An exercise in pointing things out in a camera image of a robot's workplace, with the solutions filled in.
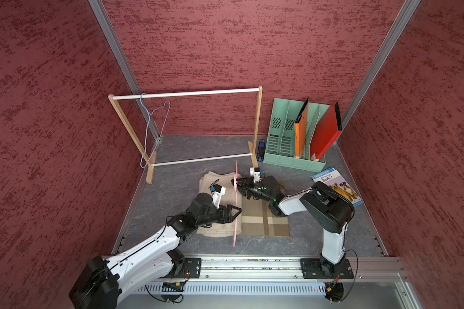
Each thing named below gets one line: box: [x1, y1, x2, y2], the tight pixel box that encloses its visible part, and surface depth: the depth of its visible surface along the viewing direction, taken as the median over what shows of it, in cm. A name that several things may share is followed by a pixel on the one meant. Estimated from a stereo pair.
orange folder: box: [293, 97, 310, 158], surface depth 92 cm
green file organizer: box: [263, 97, 331, 173], surface depth 106 cm
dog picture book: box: [310, 166, 364, 208], surface depth 101 cm
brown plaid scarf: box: [241, 195, 290, 237], surface depth 87 cm
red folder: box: [309, 102, 343, 160], surface depth 103 cm
